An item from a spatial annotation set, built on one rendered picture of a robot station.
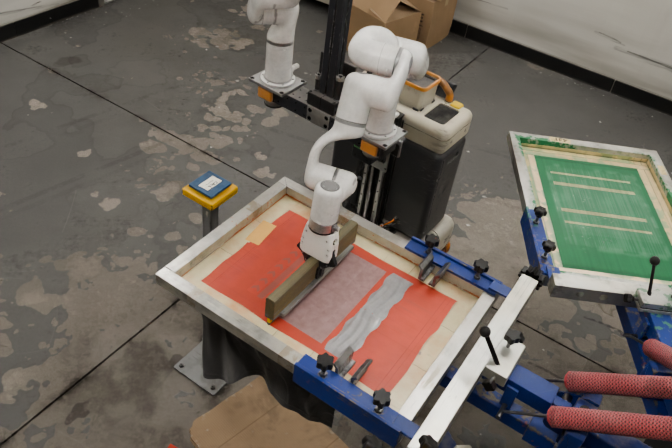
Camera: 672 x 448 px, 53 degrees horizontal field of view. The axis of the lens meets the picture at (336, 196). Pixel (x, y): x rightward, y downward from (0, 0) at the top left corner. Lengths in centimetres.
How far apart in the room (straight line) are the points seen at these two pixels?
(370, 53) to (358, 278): 65
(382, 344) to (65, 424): 144
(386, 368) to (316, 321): 23
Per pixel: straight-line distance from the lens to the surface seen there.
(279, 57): 239
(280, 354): 174
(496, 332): 184
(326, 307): 190
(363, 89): 174
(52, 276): 337
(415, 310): 195
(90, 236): 353
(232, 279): 195
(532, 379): 178
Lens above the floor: 238
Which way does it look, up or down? 39 degrees down
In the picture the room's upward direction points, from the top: 8 degrees clockwise
